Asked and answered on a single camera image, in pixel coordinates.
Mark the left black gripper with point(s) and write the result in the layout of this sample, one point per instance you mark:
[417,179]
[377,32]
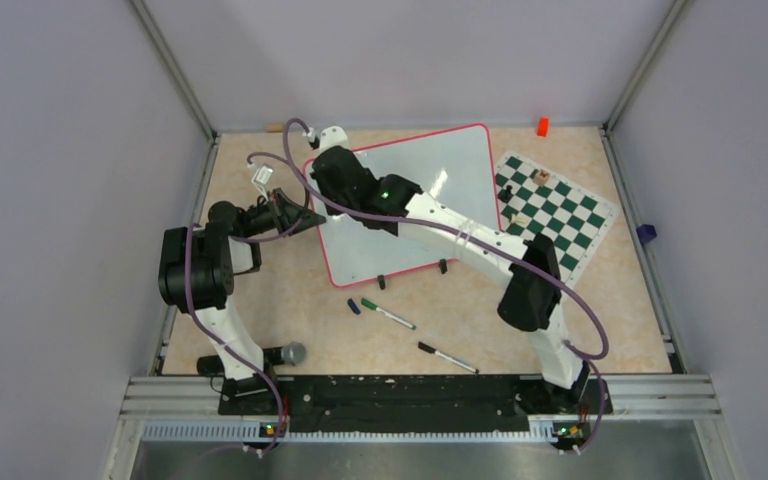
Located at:
[283,210]

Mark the orange toy block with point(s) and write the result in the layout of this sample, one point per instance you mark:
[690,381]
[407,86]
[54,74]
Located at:
[543,127]

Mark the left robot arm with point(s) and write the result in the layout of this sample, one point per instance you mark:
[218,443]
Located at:
[197,272]

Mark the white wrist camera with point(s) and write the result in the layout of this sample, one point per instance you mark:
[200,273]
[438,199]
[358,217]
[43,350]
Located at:
[261,176]
[329,137]

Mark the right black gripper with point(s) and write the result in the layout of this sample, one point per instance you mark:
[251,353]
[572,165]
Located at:
[320,185]

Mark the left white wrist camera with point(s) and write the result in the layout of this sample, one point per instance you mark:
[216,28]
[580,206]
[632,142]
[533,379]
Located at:
[261,176]

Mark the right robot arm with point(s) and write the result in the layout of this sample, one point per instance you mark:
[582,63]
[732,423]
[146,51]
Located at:
[527,270]

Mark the wooden cube chess piece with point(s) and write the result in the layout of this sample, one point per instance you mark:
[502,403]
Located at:
[542,177]

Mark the blue marker cap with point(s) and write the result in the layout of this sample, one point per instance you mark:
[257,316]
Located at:
[353,307]

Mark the black capped marker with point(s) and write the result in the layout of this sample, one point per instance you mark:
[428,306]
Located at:
[436,352]

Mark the cream chess piece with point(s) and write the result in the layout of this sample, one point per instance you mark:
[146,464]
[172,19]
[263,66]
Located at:
[521,220]

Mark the green white chessboard mat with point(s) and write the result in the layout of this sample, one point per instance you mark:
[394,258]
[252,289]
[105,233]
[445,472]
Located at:
[576,219]

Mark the white board with pink frame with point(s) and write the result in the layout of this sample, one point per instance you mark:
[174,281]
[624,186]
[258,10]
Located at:
[455,166]

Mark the black chess pawn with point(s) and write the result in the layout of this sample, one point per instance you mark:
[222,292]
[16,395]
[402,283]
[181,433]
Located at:
[505,195]

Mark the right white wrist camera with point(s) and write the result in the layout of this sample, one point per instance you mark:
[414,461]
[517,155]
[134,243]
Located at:
[329,137]

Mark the purple toy block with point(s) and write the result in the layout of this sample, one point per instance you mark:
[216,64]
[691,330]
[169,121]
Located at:
[646,233]

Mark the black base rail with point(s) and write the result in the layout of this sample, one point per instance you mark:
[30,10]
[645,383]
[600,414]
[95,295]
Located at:
[412,404]

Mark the green capped marker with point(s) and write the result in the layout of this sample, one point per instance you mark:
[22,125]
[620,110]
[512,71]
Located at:
[374,307]

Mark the black grey microphone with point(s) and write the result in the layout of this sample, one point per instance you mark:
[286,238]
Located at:
[293,353]

